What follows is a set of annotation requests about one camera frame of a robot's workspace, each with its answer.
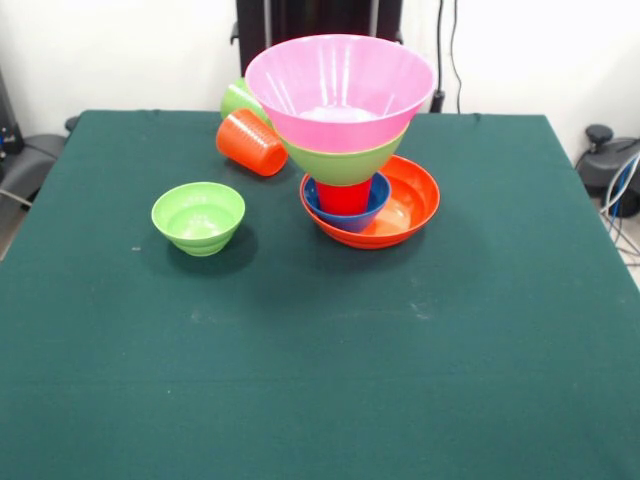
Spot bundle of floor cables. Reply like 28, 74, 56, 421
598, 149, 640, 264

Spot black cable with plug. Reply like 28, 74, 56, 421
430, 0, 447, 113

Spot orange bowl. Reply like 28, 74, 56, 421
299, 154, 441, 250

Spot large green bowl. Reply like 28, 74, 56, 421
275, 127, 407, 187

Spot black chair base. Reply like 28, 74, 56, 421
574, 124, 640, 219

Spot red cup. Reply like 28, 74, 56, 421
315, 178, 374, 215

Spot black equipment box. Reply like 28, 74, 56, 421
0, 69, 26, 157

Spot grey office chair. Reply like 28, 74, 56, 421
0, 133, 70, 209

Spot green cup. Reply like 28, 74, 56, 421
220, 77, 275, 130

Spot small green bowl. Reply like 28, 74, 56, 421
151, 181, 247, 258

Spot large pink bowl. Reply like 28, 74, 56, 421
244, 33, 438, 154

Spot thin black cable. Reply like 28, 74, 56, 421
449, 0, 464, 114

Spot dark green table cloth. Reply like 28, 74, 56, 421
0, 110, 640, 480

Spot small dark blue bowl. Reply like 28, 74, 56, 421
303, 171, 392, 234

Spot orange cup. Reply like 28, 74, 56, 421
215, 108, 290, 178

